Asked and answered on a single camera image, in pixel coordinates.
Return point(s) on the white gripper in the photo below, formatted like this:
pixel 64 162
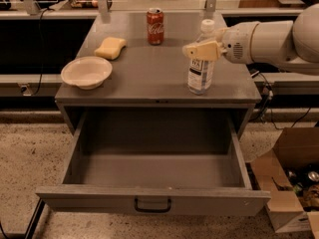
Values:
pixel 236 44

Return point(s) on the clear plastic water bottle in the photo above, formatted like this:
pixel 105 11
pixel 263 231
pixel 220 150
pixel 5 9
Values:
pixel 199 71

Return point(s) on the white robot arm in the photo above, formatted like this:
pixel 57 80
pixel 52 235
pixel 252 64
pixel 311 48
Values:
pixel 291 46

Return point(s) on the open grey top drawer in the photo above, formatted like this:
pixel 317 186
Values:
pixel 190 156

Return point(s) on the red coca-cola can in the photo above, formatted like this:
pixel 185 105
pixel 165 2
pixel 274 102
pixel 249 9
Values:
pixel 155 26

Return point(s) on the grey metal cabinet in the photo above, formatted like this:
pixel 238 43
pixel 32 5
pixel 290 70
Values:
pixel 156 76

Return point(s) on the yellow sponge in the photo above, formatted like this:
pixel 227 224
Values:
pixel 110 48

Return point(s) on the white paper bowl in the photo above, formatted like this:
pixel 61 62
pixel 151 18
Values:
pixel 86 73

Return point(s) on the brown cardboard box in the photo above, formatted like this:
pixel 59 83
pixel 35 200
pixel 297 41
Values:
pixel 283 171

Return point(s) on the metal can in box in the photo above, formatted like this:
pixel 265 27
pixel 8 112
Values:
pixel 313 176

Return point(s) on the black drawer handle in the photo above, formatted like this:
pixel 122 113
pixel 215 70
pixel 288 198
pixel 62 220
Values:
pixel 152 207

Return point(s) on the black metal floor frame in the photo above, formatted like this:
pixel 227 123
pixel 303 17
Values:
pixel 31 228

